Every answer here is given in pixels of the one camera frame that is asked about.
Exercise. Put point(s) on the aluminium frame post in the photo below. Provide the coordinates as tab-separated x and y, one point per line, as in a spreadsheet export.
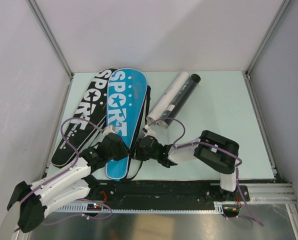
38	14
269	34

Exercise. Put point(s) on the blue racket cover bag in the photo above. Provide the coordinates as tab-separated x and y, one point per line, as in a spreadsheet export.
127	102

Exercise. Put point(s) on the left aluminium frame post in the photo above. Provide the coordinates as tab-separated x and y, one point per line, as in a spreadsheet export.
38	14

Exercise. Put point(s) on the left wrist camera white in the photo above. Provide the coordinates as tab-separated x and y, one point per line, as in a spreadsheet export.
108	130

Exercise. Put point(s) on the black shuttlecock tube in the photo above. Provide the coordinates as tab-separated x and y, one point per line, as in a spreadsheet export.
179	100

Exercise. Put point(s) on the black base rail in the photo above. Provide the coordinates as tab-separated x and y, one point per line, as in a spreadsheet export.
164	195

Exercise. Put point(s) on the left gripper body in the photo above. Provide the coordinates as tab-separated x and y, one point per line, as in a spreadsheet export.
120	152

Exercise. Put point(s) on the right aluminium frame post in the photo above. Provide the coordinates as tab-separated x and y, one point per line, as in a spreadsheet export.
269	34

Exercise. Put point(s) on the white shuttlecock tube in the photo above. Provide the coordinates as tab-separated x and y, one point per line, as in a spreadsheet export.
167	97

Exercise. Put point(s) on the black racket cover bag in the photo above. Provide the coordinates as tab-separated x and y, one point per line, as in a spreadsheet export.
87	104

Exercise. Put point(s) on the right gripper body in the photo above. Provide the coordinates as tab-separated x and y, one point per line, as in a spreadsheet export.
141	155

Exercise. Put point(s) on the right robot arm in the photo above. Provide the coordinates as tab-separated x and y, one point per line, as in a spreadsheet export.
216	151

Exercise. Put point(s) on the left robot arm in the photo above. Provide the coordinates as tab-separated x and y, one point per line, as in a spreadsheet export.
72	182

